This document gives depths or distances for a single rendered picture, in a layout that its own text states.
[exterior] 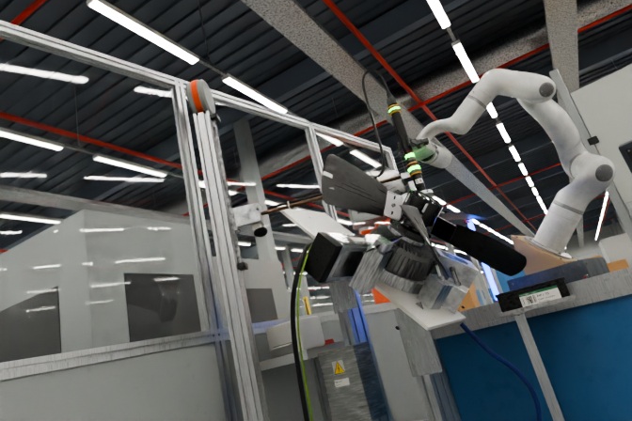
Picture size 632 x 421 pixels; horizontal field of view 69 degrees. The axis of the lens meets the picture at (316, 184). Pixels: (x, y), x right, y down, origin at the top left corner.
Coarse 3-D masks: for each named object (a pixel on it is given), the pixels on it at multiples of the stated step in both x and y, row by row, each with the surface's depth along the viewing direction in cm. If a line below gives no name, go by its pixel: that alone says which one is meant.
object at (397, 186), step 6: (372, 174) 179; (378, 174) 178; (384, 174) 177; (390, 174) 177; (396, 174) 177; (396, 180) 171; (390, 186) 167; (396, 186) 167; (402, 186) 166; (396, 192) 164; (402, 192) 162
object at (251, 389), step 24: (216, 168) 170; (216, 192) 167; (216, 216) 164; (216, 240) 161; (240, 288) 155; (240, 312) 153; (240, 336) 149; (240, 360) 147; (240, 384) 145; (264, 408) 146
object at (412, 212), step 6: (408, 210) 121; (414, 210) 128; (408, 216) 118; (414, 216) 123; (420, 216) 135; (414, 222) 118; (420, 222) 126; (420, 228) 120; (426, 234) 124; (432, 246) 120; (432, 252) 129; (438, 258) 118; (444, 270) 119
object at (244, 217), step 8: (232, 208) 166; (240, 208) 164; (248, 208) 164; (232, 216) 165; (240, 216) 163; (248, 216) 163; (256, 216) 162; (240, 224) 162; (248, 224) 162; (264, 224) 168; (240, 232) 167
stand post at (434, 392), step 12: (420, 384) 135; (432, 384) 133; (444, 384) 138; (432, 396) 133; (444, 396) 136; (432, 408) 133; (444, 408) 133; (432, 420) 132; (444, 420) 131; (456, 420) 135
